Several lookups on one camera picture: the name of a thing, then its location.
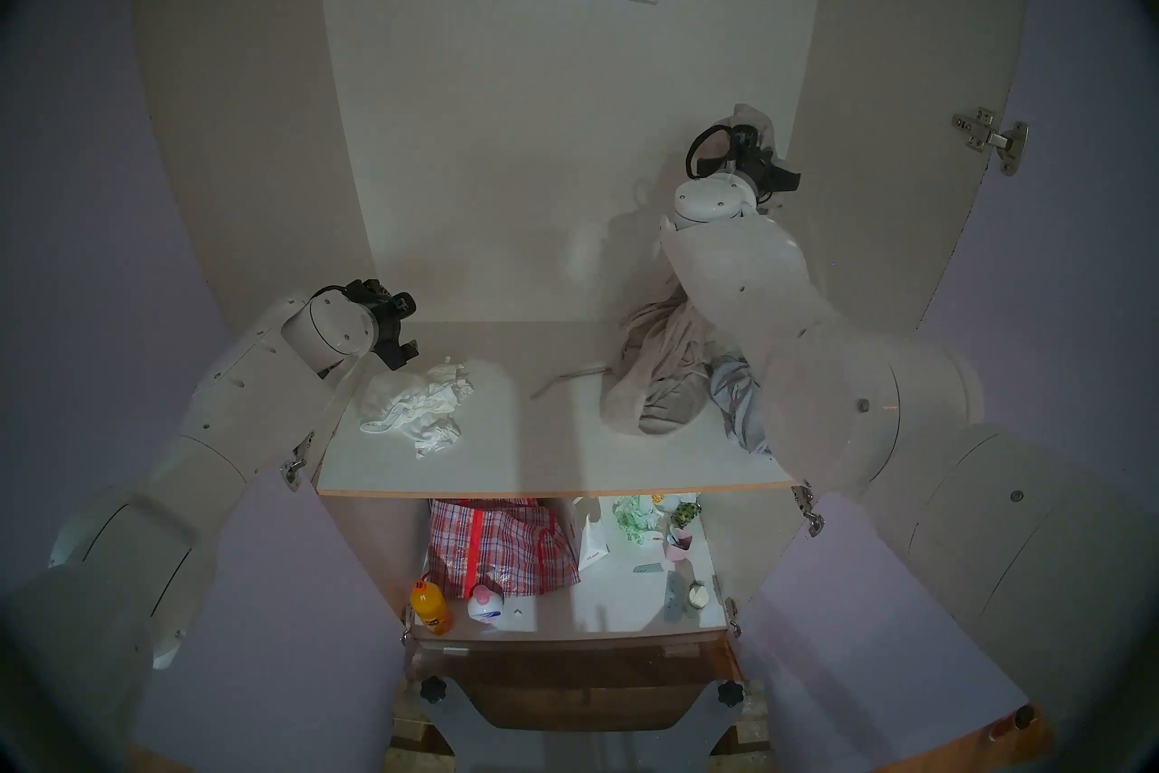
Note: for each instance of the black stand knob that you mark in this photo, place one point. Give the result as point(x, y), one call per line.
point(434, 690)
point(731, 692)

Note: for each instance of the white top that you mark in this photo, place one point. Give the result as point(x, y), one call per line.
point(407, 409)

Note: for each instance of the brown wooden drawer front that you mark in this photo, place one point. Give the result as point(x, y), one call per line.
point(579, 681)

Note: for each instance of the green spotted toy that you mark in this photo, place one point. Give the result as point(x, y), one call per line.
point(684, 514)

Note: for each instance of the pink cup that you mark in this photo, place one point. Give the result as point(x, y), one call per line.
point(679, 545)

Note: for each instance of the small round tin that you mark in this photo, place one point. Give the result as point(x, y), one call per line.
point(698, 595)

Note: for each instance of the grey robot stand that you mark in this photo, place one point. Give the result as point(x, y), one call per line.
point(579, 753)

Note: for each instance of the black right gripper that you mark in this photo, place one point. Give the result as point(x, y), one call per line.
point(765, 173)

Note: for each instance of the metal door hinge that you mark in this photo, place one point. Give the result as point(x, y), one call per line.
point(808, 508)
point(991, 137)
point(294, 463)

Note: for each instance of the red plaid bag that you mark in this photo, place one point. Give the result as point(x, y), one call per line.
point(502, 549)

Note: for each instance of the grey translucent packet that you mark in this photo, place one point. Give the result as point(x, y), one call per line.
point(676, 596)

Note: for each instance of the lavender wardrobe door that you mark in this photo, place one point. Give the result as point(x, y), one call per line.
point(100, 192)
point(1068, 282)

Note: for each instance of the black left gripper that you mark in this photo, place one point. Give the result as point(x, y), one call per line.
point(376, 305)

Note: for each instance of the white bottle pink cap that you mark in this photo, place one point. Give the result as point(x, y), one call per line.
point(486, 606)

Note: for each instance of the small metal cupboard hinge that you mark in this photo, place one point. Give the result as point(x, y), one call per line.
point(732, 617)
point(408, 626)

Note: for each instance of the orange bottle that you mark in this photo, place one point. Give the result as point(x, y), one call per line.
point(431, 610)

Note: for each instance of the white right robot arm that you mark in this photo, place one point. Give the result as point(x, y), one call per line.
point(815, 345)

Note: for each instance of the small black door knob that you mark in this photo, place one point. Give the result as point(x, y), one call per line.
point(1025, 718)

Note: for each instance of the green white patterned cloth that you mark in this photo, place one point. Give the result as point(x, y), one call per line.
point(636, 519)

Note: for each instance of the beige hooded top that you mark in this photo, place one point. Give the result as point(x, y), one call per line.
point(652, 382)

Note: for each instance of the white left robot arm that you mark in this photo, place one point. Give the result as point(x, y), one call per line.
point(244, 409)

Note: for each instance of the white paper bag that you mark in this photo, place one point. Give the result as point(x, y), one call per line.
point(593, 545)

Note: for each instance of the cream wardrobe cabinet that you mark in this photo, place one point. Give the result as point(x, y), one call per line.
point(543, 146)

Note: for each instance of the grey-blue top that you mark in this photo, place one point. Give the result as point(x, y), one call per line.
point(738, 409)

